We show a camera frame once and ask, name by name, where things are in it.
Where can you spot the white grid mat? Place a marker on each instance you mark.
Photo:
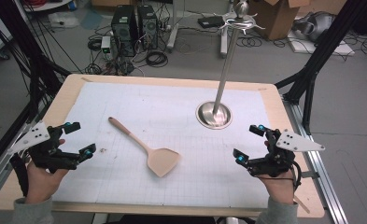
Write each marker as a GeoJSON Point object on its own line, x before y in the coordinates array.
{"type": "Point", "coordinates": [172, 102]}

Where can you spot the thin wooden stick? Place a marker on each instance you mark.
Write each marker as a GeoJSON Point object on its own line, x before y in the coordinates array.
{"type": "Point", "coordinates": [302, 204]}

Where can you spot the cardboard box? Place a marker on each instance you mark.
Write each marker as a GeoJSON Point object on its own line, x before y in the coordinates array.
{"type": "Point", "coordinates": [276, 21]}

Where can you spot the black frame strut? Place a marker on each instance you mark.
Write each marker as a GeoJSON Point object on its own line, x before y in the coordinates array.
{"type": "Point", "coordinates": [38, 71]}
{"type": "Point", "coordinates": [315, 59]}

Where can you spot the flat black device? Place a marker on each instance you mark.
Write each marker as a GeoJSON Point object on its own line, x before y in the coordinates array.
{"type": "Point", "coordinates": [210, 21]}

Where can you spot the person's right hand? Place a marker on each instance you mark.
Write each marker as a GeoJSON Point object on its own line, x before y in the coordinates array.
{"type": "Point", "coordinates": [280, 188]}

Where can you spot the wooden spatula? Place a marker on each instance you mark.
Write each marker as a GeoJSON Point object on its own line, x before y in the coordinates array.
{"type": "Point", "coordinates": [161, 160]}

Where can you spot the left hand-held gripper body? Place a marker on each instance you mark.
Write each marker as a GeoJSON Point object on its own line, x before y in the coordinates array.
{"type": "Point", "coordinates": [38, 137]}

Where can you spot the white stand leg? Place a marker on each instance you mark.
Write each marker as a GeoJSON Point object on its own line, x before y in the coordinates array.
{"type": "Point", "coordinates": [223, 43]}
{"type": "Point", "coordinates": [172, 39]}

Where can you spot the steel utensil hanging stand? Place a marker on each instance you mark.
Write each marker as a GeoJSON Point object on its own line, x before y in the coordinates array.
{"type": "Point", "coordinates": [226, 62]}

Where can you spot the small white box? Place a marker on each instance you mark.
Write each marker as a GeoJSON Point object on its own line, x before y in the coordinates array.
{"type": "Point", "coordinates": [105, 44]}

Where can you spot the grey metal clip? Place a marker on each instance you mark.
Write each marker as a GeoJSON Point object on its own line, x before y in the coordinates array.
{"type": "Point", "coordinates": [311, 174]}

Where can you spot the person's left hand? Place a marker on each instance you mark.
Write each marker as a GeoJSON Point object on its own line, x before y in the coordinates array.
{"type": "Point", "coordinates": [42, 183]}

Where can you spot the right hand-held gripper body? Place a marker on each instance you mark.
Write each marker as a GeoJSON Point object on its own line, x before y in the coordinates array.
{"type": "Point", "coordinates": [296, 142]}

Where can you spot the white flat board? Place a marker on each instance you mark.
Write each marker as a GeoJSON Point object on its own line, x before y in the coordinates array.
{"type": "Point", "coordinates": [327, 49]}

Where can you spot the grey bag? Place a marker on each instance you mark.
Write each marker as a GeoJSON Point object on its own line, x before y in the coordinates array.
{"type": "Point", "coordinates": [322, 25]}

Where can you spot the clear plastic bag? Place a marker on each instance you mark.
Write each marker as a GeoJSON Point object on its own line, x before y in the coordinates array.
{"type": "Point", "coordinates": [63, 20]}

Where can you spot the black computer tower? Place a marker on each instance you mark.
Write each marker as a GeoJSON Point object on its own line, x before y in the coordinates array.
{"type": "Point", "coordinates": [147, 26]}
{"type": "Point", "coordinates": [124, 29]}

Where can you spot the white round table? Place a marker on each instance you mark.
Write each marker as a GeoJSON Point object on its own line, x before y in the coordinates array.
{"type": "Point", "coordinates": [47, 5]}

